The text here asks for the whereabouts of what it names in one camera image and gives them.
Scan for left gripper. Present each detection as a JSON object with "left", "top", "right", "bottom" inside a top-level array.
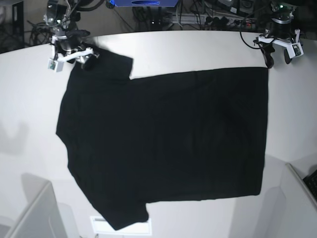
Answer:
[{"left": 259, "top": 18, "right": 296, "bottom": 68}]

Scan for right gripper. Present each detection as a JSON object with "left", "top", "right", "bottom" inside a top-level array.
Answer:
[{"left": 51, "top": 28, "right": 100, "bottom": 71}]

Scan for black T-shirt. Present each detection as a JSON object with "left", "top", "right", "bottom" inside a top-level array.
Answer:
[{"left": 56, "top": 49, "right": 268, "bottom": 230}]

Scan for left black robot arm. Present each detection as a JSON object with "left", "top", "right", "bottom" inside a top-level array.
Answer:
[{"left": 256, "top": 0, "right": 303, "bottom": 68}]

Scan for blue box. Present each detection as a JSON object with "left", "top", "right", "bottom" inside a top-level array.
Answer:
[{"left": 113, "top": 0, "right": 178, "bottom": 7}]

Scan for black keyboard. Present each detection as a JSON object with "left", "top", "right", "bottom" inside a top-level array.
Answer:
[{"left": 303, "top": 171, "right": 317, "bottom": 199}]

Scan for grey right partition panel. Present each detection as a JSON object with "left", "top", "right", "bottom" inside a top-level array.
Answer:
[{"left": 253, "top": 164, "right": 317, "bottom": 238}]

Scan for grey partition panel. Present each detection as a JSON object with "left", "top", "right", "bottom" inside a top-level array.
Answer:
[
  {"left": 253, "top": 164, "right": 317, "bottom": 238},
  {"left": 0, "top": 173, "right": 80, "bottom": 238}
]

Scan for grey left partition panel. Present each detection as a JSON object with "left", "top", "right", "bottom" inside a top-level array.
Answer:
[{"left": 0, "top": 173, "right": 80, "bottom": 238}]

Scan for white slotted table grommet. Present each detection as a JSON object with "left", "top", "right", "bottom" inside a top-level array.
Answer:
[{"left": 90, "top": 216, "right": 152, "bottom": 236}]

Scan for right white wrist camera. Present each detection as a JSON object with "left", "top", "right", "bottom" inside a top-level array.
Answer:
[{"left": 48, "top": 48, "right": 96, "bottom": 73}]

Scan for coiled black floor cable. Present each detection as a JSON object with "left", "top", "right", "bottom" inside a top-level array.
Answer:
[{"left": 27, "top": 21, "right": 54, "bottom": 47}]

